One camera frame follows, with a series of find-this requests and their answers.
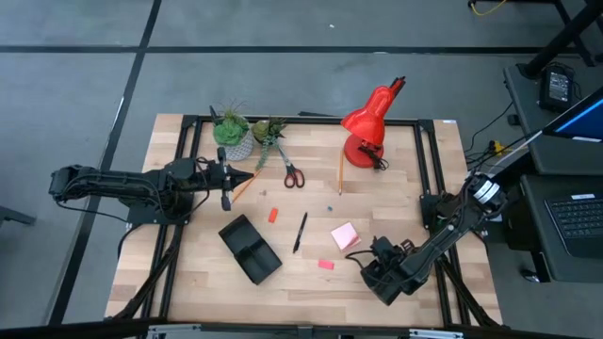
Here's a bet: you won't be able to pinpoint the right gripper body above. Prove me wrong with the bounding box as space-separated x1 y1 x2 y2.
378 256 420 297

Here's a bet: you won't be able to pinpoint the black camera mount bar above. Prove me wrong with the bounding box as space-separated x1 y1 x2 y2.
0 318 603 339

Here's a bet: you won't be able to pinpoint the succulent in white patterned pot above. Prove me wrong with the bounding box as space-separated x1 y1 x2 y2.
209 99 255 162

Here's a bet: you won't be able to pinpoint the black aluminium table frame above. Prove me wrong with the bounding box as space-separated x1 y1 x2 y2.
106 112 503 331

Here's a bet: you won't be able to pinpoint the black mesh desk organizer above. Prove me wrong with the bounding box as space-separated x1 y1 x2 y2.
218 214 284 286

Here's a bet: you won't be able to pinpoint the computer monitor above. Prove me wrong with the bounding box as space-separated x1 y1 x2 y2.
541 86 603 143

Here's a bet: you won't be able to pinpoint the red and black scissors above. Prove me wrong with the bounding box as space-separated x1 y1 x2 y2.
275 140 306 190

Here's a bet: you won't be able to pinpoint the red desk lamp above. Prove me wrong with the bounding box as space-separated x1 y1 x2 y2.
339 75 407 171

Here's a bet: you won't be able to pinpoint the black desk leg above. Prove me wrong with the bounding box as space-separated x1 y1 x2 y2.
517 0 603 80

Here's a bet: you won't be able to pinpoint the black power brick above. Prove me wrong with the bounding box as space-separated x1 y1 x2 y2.
538 64 577 113

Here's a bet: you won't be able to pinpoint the dark grey side desk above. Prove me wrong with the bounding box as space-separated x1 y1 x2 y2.
502 60 603 176
517 173 603 283

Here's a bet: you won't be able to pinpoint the pink sticky note pad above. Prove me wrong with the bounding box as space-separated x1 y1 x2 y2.
330 221 363 252

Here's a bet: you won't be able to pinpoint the black pen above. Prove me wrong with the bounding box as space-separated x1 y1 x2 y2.
292 211 309 254

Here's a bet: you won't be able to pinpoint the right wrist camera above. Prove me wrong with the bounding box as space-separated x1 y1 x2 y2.
371 235 401 259

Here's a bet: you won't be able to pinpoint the yellow cable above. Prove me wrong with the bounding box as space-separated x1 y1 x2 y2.
467 0 509 17

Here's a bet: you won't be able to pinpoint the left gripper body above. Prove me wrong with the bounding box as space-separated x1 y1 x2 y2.
205 147 237 192

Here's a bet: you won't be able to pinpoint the grey chair base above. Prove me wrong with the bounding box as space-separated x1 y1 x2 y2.
0 204 38 228

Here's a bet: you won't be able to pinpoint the trailing succulent in dark pot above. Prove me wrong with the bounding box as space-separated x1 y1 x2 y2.
251 116 287 171

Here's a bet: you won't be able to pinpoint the black laptop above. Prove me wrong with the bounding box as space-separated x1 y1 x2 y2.
544 191 603 259

